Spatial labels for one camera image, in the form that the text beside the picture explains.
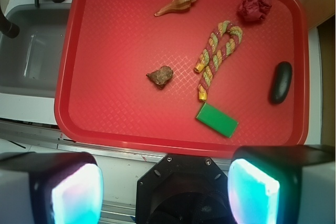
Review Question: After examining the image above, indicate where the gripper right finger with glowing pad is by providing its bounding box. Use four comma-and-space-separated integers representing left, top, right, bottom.
227, 145, 335, 223

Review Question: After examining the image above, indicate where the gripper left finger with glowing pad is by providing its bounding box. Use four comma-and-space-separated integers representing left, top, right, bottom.
1, 152, 103, 223

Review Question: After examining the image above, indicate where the dark green plastic pickle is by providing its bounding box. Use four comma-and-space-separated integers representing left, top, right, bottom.
269, 61, 292, 104

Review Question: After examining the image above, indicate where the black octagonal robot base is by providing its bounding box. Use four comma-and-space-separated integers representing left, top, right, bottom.
135, 154, 235, 223

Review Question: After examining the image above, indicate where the green rectangular block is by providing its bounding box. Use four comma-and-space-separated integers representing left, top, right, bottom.
196, 103, 238, 138

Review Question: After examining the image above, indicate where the grey toy sink basin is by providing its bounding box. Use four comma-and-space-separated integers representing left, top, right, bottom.
1, 3, 70, 98

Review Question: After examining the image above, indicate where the red plastic tray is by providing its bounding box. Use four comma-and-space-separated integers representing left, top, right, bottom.
55, 0, 309, 157

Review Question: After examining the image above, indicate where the brown rock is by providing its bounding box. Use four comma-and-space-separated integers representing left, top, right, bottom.
146, 66, 174, 89

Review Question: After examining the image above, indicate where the crumpled red paper ball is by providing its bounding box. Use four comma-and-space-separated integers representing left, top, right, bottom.
237, 0, 272, 22

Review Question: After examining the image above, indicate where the tan conch seashell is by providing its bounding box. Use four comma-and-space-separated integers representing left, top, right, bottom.
154, 0, 197, 17

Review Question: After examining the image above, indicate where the twisted multicolour rope toy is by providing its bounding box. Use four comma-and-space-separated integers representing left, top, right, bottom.
194, 20, 243, 102

